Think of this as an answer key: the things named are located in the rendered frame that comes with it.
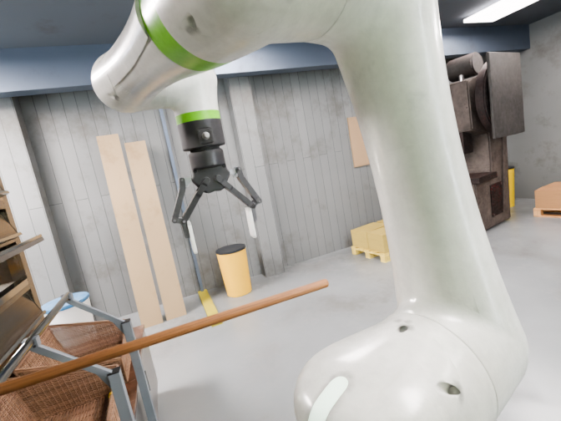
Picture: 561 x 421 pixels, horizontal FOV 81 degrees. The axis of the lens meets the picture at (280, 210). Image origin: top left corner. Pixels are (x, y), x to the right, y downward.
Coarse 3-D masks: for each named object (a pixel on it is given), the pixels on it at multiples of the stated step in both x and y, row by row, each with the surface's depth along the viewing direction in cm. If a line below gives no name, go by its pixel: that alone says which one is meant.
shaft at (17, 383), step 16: (304, 288) 109; (320, 288) 111; (256, 304) 103; (272, 304) 105; (208, 320) 98; (224, 320) 100; (160, 336) 94; (176, 336) 95; (112, 352) 89; (128, 352) 91; (48, 368) 85; (64, 368) 86; (80, 368) 87; (0, 384) 82; (16, 384) 82; (32, 384) 83
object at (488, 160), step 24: (456, 72) 504; (480, 72) 443; (504, 72) 447; (456, 96) 468; (480, 96) 437; (504, 96) 450; (456, 120) 477; (480, 120) 455; (504, 120) 452; (480, 144) 500; (504, 144) 509; (480, 168) 507; (504, 168) 512; (480, 192) 480; (504, 192) 514; (504, 216) 523
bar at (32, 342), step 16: (64, 304) 152; (80, 304) 162; (48, 320) 131; (112, 320) 167; (128, 320) 170; (32, 336) 116; (128, 336) 170; (16, 352) 106; (48, 352) 117; (96, 368) 123; (112, 368) 127; (112, 384) 124; (144, 384) 175; (128, 400) 128; (144, 400) 175; (128, 416) 127
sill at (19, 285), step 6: (18, 282) 198; (24, 282) 202; (6, 288) 189; (12, 288) 187; (18, 288) 193; (0, 294) 179; (6, 294) 178; (12, 294) 184; (0, 300) 171; (6, 300) 177; (0, 306) 170
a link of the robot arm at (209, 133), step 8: (200, 120) 66; (208, 120) 66; (216, 120) 68; (184, 128) 66; (192, 128) 66; (200, 128) 66; (208, 128) 66; (216, 128) 68; (184, 136) 67; (192, 136) 66; (200, 136) 66; (208, 136) 65; (216, 136) 68; (224, 136) 71; (184, 144) 67; (192, 144) 66; (200, 144) 66; (208, 144) 67; (216, 144) 68; (224, 144) 70; (192, 152) 69
